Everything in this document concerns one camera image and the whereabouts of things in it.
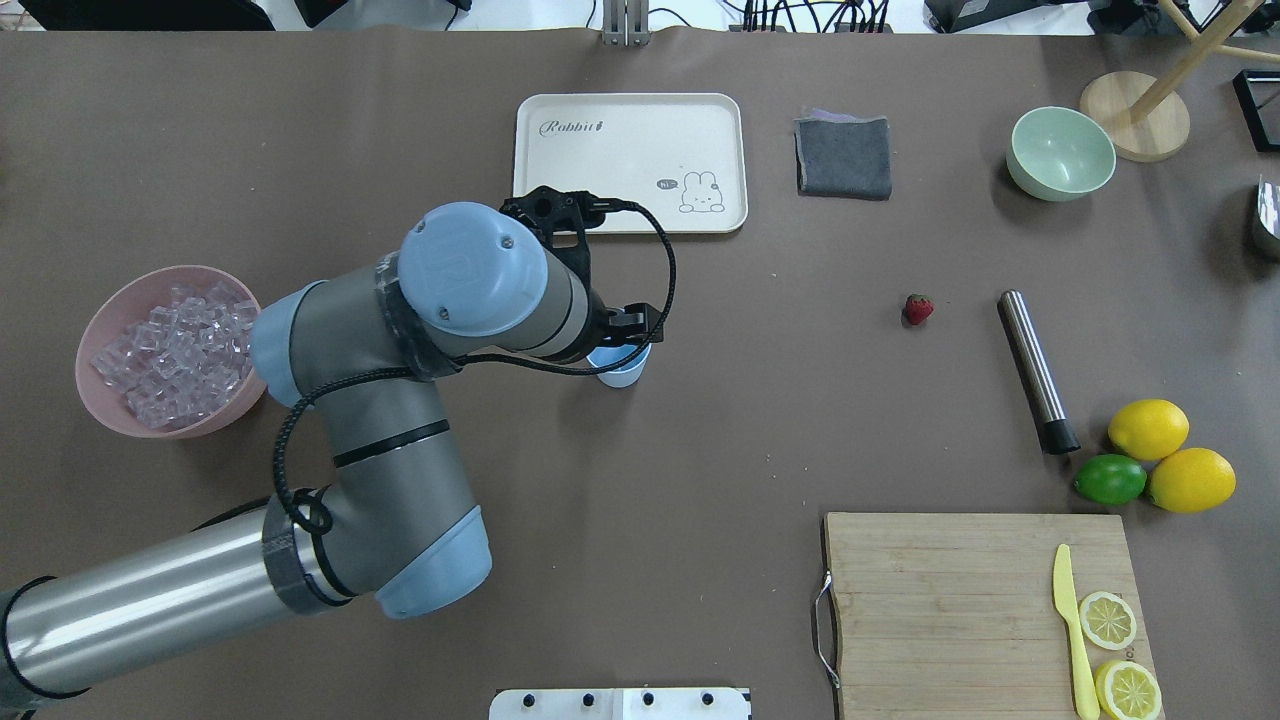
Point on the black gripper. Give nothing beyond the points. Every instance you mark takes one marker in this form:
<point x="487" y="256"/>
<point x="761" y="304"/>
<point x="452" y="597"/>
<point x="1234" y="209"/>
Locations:
<point x="627" y="322"/>

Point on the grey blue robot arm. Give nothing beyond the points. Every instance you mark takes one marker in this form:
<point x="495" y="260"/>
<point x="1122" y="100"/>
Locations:
<point x="368" y="491"/>

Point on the light blue plastic cup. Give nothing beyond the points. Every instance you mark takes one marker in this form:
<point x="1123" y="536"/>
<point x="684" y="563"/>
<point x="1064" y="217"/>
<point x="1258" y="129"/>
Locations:
<point x="625" y="374"/>

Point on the pile of clear ice cubes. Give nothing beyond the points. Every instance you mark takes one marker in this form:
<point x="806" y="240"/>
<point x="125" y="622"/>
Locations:
<point x="175" y="355"/>

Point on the wooden cup rack stand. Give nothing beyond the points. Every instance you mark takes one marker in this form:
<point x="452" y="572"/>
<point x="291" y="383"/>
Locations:
<point x="1142" y="115"/>

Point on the cream rabbit tray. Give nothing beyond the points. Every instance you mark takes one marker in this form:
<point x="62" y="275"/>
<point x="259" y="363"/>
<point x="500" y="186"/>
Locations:
<point x="681" y="156"/>

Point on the grey folded cloth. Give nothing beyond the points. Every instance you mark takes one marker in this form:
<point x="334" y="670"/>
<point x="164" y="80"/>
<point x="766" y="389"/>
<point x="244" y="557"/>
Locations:
<point x="840" y="155"/>

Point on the red strawberry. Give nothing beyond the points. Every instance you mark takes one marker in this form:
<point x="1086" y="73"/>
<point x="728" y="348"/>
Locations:
<point x="917" y="309"/>

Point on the pink bowl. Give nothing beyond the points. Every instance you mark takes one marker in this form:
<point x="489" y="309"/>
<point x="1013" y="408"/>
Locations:
<point x="110" y="400"/>

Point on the light green bowl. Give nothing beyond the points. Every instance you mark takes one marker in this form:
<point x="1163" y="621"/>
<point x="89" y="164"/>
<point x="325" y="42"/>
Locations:
<point x="1059" y="154"/>

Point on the steel muddler with black tip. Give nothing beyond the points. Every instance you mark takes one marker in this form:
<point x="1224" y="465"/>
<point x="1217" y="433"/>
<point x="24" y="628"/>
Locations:
<point x="1055" y="431"/>

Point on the bamboo cutting board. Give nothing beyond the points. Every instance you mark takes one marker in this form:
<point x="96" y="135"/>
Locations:
<point x="950" y="615"/>

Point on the green lime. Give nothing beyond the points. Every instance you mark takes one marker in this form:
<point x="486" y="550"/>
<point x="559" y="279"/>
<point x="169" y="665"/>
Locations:
<point x="1111" y="479"/>

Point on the yellow plastic knife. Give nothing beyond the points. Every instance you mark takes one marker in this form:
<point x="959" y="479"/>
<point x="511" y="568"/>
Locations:
<point x="1085" y="699"/>

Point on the lower whole yellow lemon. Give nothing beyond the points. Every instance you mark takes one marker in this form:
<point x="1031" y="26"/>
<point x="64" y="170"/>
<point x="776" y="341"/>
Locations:
<point x="1149" y="429"/>

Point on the whole yellow lemon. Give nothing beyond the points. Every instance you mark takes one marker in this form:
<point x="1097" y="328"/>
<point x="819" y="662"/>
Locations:
<point x="1192" y="480"/>
<point x="1149" y="429"/>

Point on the lower lemon half slice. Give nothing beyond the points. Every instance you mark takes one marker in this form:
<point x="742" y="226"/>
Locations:
<point x="1108" y="621"/>

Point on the lemon half slice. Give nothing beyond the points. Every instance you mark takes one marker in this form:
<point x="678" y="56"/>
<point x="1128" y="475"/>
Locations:
<point x="1108" y="621"/>
<point x="1128" y="690"/>

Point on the upper whole yellow lemon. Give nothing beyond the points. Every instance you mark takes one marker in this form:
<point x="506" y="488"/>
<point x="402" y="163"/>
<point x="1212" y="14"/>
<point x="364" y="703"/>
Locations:
<point x="1192" y="480"/>

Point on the upper lemon half slice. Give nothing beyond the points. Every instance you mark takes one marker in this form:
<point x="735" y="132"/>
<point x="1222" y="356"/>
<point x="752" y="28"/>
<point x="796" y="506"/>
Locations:
<point x="1128" y="690"/>

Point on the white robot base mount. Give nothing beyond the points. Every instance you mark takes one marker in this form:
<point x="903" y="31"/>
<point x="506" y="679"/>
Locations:
<point x="623" y="703"/>

